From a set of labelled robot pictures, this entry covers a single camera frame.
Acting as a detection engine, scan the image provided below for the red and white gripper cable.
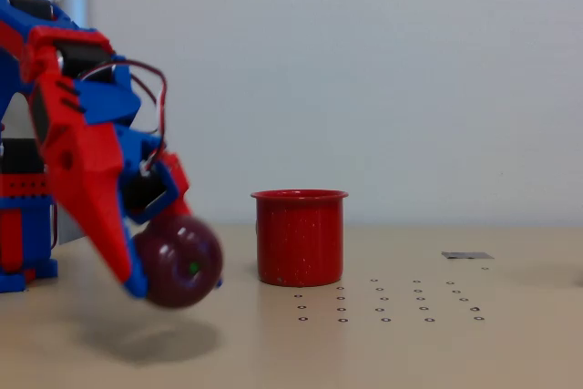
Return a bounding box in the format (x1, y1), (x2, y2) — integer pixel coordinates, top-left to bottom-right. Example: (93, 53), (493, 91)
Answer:
(77, 59), (169, 176)

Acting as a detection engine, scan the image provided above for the red speckled enamel cup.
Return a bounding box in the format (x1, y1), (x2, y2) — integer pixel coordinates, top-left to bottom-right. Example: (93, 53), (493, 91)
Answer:
(250, 189), (350, 288)

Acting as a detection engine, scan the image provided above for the dark purple plum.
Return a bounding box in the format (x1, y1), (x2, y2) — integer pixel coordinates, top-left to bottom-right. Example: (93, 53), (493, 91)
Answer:
(134, 213), (224, 311)

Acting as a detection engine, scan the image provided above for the grey tape patch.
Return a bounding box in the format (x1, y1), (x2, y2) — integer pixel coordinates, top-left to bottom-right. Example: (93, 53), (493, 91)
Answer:
(440, 251), (495, 261)

